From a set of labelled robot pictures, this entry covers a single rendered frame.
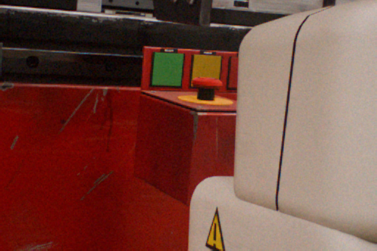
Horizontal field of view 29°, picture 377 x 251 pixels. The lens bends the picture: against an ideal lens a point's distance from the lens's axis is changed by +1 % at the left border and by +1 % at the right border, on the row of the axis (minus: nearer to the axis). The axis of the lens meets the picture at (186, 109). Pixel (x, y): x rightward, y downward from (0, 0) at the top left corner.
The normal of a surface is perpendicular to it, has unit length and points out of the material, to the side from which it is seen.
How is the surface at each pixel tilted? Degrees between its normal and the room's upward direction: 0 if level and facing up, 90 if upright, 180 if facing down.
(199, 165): 90
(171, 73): 90
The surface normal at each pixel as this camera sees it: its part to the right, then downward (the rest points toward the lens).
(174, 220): 0.45, 0.16
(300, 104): -0.93, -0.04
